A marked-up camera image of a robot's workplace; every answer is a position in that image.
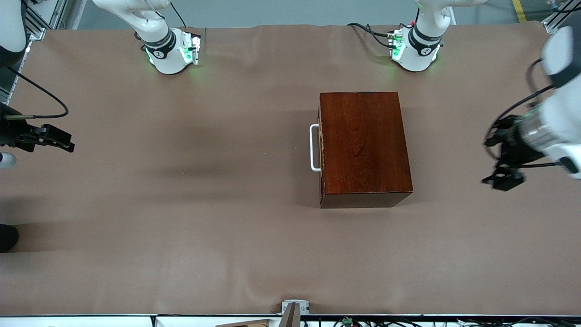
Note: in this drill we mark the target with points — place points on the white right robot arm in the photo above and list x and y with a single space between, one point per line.
163 50

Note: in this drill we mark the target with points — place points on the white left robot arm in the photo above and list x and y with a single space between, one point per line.
563 127

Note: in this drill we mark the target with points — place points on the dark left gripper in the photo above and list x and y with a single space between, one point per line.
514 141

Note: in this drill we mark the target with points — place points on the brown slanted wooden post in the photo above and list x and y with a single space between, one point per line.
290 318

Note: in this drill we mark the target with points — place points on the dark wooden drawer cabinet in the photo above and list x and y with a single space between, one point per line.
363 145

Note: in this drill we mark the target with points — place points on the brown wooden board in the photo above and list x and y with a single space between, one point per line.
245 324

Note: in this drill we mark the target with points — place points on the brown table cloth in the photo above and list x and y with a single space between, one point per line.
181 272

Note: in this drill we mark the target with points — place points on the grey metal mount bracket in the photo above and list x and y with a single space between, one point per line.
303 306

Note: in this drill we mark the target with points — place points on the silver aluminium frame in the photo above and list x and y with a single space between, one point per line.
36 20
551 25

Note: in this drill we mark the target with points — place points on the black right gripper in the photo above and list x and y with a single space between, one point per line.
10 134

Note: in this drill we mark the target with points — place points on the black round object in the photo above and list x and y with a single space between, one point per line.
7 238

